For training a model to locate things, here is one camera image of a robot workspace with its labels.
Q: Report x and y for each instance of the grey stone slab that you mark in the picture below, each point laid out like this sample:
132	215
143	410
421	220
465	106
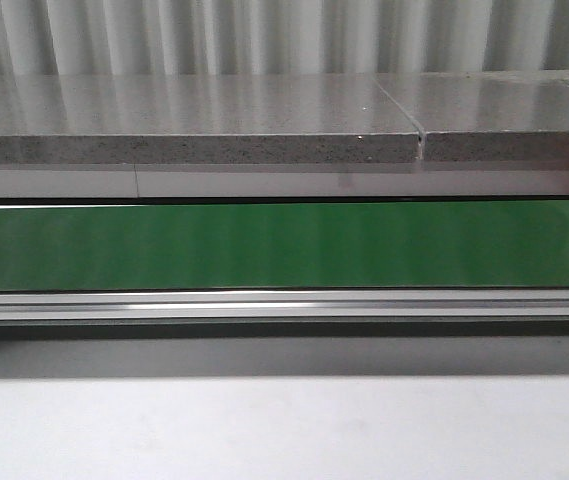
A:
201	120
486	117

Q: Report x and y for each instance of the white base panel under slabs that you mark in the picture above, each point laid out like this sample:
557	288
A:
207	181

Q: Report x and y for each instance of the green conveyor belt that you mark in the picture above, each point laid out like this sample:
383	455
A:
521	243

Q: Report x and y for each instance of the grey stone slab left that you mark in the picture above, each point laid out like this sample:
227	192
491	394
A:
201	120

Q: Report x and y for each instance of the aluminium conveyor side rail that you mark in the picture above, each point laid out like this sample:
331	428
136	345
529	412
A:
161	308

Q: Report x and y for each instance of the grey stone slab right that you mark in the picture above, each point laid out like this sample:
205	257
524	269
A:
486	117

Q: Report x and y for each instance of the white corrugated wall panel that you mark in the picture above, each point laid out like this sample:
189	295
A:
260	37

